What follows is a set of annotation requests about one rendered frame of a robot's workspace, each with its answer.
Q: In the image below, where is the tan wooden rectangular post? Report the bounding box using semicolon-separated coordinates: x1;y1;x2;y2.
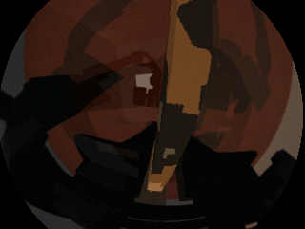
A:
134;159;167;206

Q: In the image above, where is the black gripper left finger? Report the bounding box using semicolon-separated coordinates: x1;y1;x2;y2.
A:
73;122;157;198

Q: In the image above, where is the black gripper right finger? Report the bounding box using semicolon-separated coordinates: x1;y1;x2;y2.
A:
174;136;258;202

